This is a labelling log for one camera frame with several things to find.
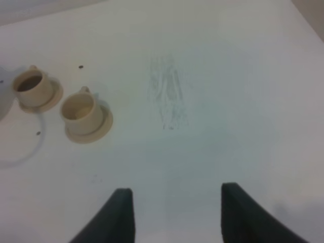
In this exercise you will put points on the beige teacup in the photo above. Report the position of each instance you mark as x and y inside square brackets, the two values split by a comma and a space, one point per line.
[79, 105]
[33, 87]

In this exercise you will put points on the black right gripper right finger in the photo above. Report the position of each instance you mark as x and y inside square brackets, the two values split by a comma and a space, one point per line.
[244, 220]

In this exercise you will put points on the beige rear teacup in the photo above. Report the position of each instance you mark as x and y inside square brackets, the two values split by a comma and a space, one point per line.
[33, 87]

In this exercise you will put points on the beige cup saucer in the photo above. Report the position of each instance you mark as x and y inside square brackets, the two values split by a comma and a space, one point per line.
[91, 129]
[58, 93]

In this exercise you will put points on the beige front teacup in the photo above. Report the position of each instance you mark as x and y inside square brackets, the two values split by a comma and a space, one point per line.
[79, 105]

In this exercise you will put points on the beige front cup saucer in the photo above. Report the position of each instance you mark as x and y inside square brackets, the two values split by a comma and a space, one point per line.
[91, 129]

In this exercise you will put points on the beige rear cup saucer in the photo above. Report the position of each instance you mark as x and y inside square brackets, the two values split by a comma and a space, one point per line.
[58, 93]

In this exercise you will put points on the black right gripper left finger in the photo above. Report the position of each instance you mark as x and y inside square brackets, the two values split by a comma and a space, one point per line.
[115, 222]

